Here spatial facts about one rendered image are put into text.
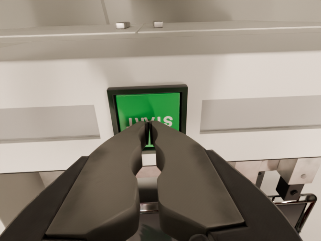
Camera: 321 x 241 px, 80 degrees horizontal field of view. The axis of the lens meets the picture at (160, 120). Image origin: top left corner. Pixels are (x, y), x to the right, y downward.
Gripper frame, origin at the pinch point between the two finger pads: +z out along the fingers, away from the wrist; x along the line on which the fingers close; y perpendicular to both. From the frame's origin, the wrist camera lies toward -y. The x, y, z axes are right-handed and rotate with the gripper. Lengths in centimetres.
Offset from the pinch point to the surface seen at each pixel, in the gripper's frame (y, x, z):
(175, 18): -6, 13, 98
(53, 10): -11, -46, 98
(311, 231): 41, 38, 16
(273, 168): 13.9, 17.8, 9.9
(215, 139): 2.8, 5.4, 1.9
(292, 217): 22.7, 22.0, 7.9
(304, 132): 2.5, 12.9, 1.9
